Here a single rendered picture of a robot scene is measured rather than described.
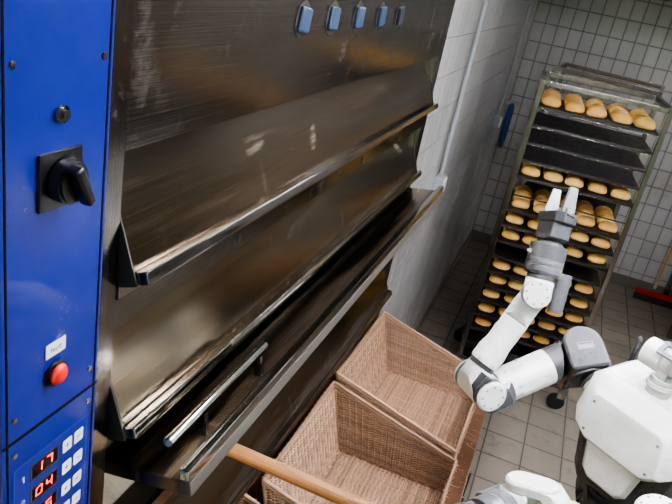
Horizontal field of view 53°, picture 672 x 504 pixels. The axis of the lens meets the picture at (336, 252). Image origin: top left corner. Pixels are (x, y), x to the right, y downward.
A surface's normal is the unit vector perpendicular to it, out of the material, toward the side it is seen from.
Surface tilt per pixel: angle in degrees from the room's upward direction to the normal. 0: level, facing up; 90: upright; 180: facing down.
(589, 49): 90
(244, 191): 70
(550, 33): 90
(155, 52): 90
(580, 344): 34
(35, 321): 90
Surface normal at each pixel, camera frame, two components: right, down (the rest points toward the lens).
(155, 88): 0.92, 0.30
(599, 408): -0.81, 0.09
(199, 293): 0.93, -0.03
